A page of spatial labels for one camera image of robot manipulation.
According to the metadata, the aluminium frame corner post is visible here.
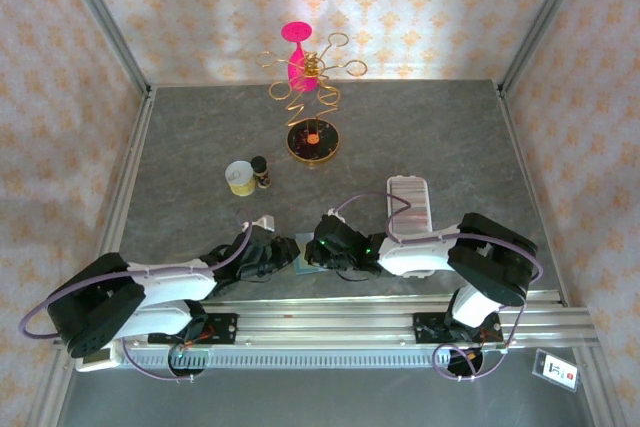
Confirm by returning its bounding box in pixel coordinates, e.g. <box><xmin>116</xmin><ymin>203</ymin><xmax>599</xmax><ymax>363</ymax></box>
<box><xmin>498</xmin><ymin>0</ymin><xmax>597</xmax><ymax>96</ymax></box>
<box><xmin>52</xmin><ymin>0</ymin><xmax>152</xmax><ymax>98</ymax></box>

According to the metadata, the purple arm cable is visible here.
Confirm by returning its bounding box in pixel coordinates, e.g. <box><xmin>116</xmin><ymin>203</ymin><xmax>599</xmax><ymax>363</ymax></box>
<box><xmin>332</xmin><ymin>191</ymin><xmax>545</xmax><ymax>382</ymax></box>
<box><xmin>18</xmin><ymin>207</ymin><xmax>254</xmax><ymax>382</ymax></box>

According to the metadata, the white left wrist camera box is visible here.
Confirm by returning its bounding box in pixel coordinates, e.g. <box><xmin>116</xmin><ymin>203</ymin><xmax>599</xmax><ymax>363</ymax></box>
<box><xmin>248</xmin><ymin>214</ymin><xmax>277</xmax><ymax>234</ymax></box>

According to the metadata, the pink wine glass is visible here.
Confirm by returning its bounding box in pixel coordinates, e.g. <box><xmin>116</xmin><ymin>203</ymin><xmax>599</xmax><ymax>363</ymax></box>
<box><xmin>280</xmin><ymin>21</ymin><xmax>319</xmax><ymax>93</ymax></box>

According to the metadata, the small black-capped spice bottle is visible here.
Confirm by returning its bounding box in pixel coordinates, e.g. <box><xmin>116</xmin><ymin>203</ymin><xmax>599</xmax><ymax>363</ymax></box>
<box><xmin>250</xmin><ymin>154</ymin><xmax>274</xmax><ymax>190</ymax></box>

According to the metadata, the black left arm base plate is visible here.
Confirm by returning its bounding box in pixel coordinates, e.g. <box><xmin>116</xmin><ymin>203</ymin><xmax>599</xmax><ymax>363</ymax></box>
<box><xmin>147</xmin><ymin>311</ymin><xmax>239</xmax><ymax>346</ymax></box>

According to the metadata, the clear badge with label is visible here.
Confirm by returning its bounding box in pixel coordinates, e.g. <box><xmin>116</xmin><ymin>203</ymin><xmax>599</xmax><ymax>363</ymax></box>
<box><xmin>531</xmin><ymin>348</ymin><xmax>582</xmax><ymax>391</ymax></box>

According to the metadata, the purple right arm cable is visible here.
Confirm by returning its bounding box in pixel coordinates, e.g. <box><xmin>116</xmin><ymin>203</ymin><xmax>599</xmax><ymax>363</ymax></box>
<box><xmin>332</xmin><ymin>191</ymin><xmax>545</xmax><ymax>382</ymax></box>

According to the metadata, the clear plastic card tray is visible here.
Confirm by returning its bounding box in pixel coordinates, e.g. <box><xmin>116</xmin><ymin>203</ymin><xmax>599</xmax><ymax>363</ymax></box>
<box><xmin>385</xmin><ymin>175</ymin><xmax>437</xmax><ymax>279</ymax></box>

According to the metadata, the blue card holder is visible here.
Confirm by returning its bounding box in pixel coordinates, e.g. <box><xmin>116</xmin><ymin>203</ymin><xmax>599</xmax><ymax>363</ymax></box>
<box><xmin>293</xmin><ymin>232</ymin><xmax>327</xmax><ymax>276</ymax></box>

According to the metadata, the gold wire glass rack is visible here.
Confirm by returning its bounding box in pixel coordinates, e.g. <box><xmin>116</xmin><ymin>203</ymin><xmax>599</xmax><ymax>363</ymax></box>
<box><xmin>255</xmin><ymin>32</ymin><xmax>370</xmax><ymax>166</ymax></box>

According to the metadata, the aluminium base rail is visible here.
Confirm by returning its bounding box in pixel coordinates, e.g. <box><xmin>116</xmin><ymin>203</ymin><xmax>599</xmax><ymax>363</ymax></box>
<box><xmin>114</xmin><ymin>290</ymin><xmax>599</xmax><ymax>349</ymax></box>

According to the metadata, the white digital timer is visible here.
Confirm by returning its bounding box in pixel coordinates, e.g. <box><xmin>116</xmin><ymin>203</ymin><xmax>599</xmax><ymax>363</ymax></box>
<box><xmin>74</xmin><ymin>346</ymin><xmax>122</xmax><ymax>374</ymax></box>

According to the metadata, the yellow tin can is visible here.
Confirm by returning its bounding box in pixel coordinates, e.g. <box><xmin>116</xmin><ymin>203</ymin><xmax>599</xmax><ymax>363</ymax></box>
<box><xmin>224</xmin><ymin>160</ymin><xmax>259</xmax><ymax>197</ymax></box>

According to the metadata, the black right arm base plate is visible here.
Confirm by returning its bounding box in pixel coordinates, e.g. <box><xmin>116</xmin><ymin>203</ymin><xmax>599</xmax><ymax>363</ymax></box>
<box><xmin>413</xmin><ymin>311</ymin><xmax>504</xmax><ymax>346</ymax></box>

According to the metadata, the aluminium table edge rail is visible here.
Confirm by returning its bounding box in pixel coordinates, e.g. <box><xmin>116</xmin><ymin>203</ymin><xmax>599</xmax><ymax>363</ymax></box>
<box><xmin>496</xmin><ymin>84</ymin><xmax>569</xmax><ymax>306</ymax></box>
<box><xmin>92</xmin><ymin>86</ymin><xmax>157</xmax><ymax>279</ymax></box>

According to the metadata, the grey slotted cable duct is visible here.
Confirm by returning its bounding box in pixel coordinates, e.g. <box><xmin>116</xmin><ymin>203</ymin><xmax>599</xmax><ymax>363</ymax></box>
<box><xmin>122</xmin><ymin>349</ymin><xmax>451</xmax><ymax>369</ymax></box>

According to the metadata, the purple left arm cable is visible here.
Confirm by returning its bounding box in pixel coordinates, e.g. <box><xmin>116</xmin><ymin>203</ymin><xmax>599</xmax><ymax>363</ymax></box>
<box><xmin>18</xmin><ymin>207</ymin><xmax>254</xmax><ymax>382</ymax></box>

